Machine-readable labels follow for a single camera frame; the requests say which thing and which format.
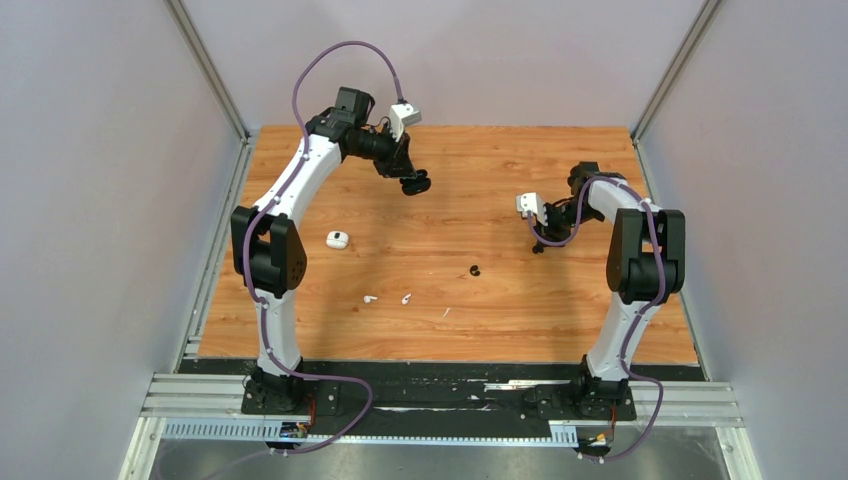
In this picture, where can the left aluminium corner post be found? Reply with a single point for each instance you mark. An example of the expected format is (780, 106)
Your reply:
(187, 28)

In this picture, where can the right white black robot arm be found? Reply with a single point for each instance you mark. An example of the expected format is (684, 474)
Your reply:
(645, 266)

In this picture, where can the aluminium frame rail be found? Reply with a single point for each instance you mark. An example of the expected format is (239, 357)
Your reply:
(710, 404)

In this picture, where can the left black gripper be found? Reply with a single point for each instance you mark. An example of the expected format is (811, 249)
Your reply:
(397, 162)

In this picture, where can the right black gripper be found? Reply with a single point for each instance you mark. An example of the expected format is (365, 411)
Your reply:
(549, 232)

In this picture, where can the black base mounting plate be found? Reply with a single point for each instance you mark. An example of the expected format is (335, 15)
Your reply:
(427, 399)

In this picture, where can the black earbud charging case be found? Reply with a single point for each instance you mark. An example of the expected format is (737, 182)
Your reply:
(416, 185)

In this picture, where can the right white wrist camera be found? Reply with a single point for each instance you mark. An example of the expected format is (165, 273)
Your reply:
(531, 204)

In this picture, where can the aluminium corner post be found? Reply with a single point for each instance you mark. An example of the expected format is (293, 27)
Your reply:
(688, 45)
(187, 28)

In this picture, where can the white slotted cable duct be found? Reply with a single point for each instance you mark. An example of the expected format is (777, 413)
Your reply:
(555, 435)

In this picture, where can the right aluminium corner post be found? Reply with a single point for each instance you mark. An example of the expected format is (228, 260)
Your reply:
(688, 45)

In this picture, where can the white earbud charging case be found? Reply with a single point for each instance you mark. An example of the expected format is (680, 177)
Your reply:
(337, 240)

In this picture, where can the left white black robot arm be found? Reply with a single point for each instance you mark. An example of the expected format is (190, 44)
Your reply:
(267, 248)

